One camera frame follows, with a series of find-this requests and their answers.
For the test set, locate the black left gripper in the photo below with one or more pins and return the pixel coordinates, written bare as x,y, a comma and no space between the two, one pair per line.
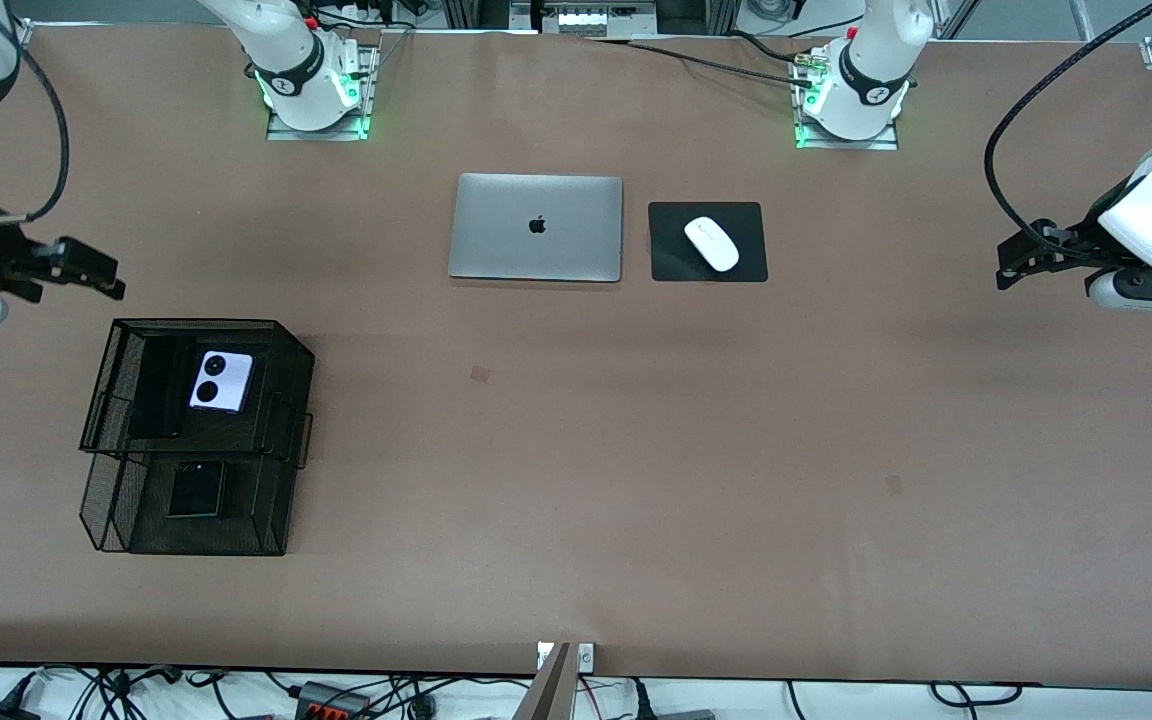
1082,240

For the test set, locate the black slab smartphone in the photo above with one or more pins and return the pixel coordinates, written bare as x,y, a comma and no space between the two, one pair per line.
154,390

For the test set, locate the lavender white flip phone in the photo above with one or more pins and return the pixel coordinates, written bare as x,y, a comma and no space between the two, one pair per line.
236,395

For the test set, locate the black flip phone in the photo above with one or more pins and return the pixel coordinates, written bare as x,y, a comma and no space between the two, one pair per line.
196,490

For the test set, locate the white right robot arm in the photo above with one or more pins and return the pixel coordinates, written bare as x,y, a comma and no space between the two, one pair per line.
296,80

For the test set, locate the black mesh two-tier tray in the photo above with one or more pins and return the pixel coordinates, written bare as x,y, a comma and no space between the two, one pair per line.
266,500

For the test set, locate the white computer mouse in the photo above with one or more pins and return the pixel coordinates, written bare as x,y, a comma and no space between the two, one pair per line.
712,244

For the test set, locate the black mouse pad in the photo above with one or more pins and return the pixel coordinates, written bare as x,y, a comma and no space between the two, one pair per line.
666,220

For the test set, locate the silver closed laptop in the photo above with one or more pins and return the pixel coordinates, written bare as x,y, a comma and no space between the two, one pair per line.
536,240

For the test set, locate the black red power box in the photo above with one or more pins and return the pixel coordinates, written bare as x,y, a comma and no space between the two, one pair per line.
331,702

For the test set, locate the white power strip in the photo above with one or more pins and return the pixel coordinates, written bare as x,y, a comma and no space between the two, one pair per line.
596,22

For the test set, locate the black floor plug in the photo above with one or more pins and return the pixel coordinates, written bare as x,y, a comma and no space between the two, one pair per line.
671,714

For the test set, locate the grey angled beam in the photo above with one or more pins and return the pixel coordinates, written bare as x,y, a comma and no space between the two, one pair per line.
548,695

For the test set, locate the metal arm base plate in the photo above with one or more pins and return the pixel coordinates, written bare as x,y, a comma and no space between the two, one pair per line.
364,90
886,140

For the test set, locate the metal table edge bracket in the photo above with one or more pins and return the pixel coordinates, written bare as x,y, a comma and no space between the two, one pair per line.
586,657

